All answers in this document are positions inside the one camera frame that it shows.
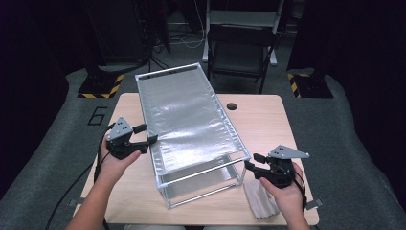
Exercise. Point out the person's left hand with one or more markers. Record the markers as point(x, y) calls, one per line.
point(115, 169)

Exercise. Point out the grey tape strip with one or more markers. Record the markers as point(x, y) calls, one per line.
point(315, 203)
point(74, 202)

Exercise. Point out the two-tier silver metal shelf rack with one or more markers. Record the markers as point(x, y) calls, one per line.
point(188, 127)

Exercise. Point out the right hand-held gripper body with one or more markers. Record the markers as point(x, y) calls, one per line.
point(277, 172)

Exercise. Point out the beige quilted cloth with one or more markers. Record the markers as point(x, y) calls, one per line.
point(261, 201)

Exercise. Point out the dark cabinet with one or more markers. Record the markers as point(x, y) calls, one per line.
point(118, 28)

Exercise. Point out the person's right hand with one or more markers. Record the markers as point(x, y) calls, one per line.
point(287, 198)

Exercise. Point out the black folding chair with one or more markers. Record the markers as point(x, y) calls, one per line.
point(239, 51)

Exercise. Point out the black yellow-striped stand base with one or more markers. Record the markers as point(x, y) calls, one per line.
point(100, 86)
point(311, 86)

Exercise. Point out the person's light trousers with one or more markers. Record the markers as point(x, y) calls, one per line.
point(191, 228)

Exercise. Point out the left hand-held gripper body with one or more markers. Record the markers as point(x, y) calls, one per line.
point(123, 147)

